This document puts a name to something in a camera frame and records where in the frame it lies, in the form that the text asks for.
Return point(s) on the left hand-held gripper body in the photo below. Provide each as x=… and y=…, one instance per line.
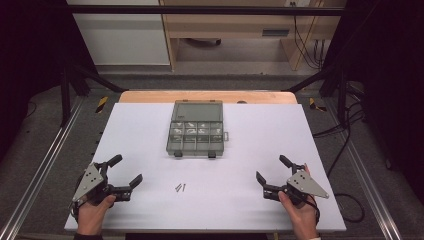
x=88, y=182

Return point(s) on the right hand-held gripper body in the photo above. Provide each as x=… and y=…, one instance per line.
x=305, y=185

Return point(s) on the grey plastic organizer box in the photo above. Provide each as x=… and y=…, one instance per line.
x=196, y=130

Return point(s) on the person's right hand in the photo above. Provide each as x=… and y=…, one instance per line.
x=302, y=218

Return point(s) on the person's left hand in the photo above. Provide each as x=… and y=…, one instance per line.
x=91, y=215

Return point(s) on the white table board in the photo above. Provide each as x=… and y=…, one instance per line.
x=233, y=186

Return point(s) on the yellow black tape marker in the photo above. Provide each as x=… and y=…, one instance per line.
x=316, y=105
x=101, y=104

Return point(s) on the wooden table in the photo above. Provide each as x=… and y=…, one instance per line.
x=150, y=96

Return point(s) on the white cabinet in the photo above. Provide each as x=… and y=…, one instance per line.
x=121, y=36

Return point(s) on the light wooden desk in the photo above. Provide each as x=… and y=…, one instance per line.
x=233, y=25

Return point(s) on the aluminium floor rail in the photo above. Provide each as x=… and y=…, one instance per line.
x=366, y=176
x=40, y=170

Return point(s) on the black metal frame strut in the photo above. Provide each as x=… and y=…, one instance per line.
x=71, y=80
x=333, y=80

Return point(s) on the black horizontal frame bar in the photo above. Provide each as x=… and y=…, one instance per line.
x=200, y=10

